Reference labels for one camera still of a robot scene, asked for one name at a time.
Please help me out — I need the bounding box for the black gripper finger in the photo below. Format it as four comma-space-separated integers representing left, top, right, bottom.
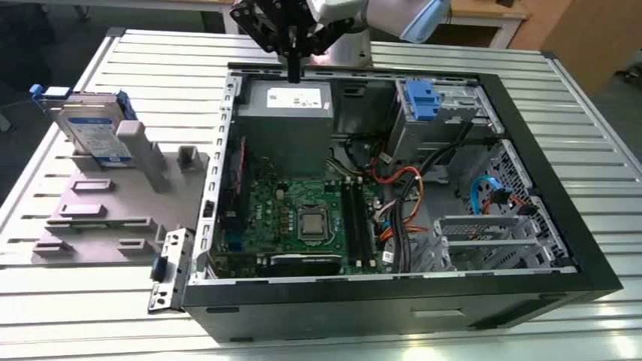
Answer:
229, 2, 298, 84
297, 20, 349, 84

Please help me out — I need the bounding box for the hard disk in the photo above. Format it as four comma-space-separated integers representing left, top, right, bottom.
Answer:
29, 84, 138, 168

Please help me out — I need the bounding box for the metal disk bay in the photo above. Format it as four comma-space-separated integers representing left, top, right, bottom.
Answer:
432, 214, 556, 272

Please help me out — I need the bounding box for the blue plastic drive latch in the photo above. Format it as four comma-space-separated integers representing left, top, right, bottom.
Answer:
406, 80, 442, 122

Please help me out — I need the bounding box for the grey power supply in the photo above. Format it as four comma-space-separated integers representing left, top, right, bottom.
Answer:
234, 79, 336, 177

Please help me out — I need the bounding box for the grey metal drive cage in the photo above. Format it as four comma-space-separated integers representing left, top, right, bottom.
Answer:
389, 78, 507, 162

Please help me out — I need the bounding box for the wooden desk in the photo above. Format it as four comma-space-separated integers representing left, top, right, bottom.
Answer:
446, 7, 533, 50

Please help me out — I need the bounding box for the black case fan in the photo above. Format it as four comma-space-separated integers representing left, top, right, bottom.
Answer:
221, 135, 253, 226

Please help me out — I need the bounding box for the green motherboard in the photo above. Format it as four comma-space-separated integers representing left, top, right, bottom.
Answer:
210, 176, 398, 279

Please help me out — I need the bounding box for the black RAM slot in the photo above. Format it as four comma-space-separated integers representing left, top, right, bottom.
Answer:
354, 176, 378, 268
342, 176, 366, 268

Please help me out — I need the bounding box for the silver CPU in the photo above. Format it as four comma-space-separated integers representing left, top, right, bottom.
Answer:
301, 214, 328, 238

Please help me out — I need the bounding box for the CPU socket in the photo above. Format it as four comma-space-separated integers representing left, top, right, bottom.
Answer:
296, 205, 333, 247

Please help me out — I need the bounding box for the grey parts rack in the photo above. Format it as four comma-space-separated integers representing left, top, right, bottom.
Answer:
31, 120, 213, 268

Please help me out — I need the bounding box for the wooden cabinet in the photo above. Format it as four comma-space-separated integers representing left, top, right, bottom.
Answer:
512, 0, 642, 97

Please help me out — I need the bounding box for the blue board connector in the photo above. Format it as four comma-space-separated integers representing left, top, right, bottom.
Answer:
225, 231, 246, 253

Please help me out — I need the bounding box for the black graphics card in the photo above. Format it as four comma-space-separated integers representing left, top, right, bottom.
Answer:
256, 252, 346, 278

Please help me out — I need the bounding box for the black open PC case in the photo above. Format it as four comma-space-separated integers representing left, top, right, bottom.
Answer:
181, 62, 625, 344

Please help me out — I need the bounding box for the white frame desk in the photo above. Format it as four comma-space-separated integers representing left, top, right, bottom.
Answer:
75, 0, 242, 35

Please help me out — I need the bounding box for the yellow black wire bundle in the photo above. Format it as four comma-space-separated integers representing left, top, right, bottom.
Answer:
325, 156, 364, 178

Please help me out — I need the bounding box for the orange wire bundle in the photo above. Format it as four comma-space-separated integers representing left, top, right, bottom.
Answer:
370, 137, 432, 244

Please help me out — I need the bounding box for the blue SATA wire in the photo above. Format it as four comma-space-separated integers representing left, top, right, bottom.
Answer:
470, 175, 502, 218

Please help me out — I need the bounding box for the black cable bundle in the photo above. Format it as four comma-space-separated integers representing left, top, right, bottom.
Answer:
389, 138, 496, 272

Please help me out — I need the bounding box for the multicoloured disk power wire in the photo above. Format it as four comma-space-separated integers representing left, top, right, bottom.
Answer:
492, 187, 543, 218

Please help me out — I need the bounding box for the metal bracket with blue tab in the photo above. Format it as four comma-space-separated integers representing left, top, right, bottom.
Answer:
147, 226, 197, 314

